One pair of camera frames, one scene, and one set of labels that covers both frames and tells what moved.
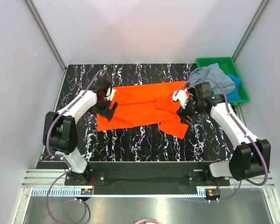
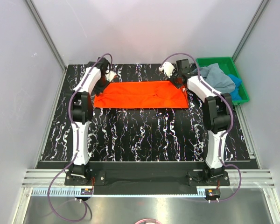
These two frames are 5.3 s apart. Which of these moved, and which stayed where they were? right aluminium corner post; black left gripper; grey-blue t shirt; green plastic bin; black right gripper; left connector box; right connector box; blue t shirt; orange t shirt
Moved: orange t shirt; black left gripper; black right gripper
Stayed: green plastic bin; left connector box; right connector box; grey-blue t shirt; right aluminium corner post; blue t shirt
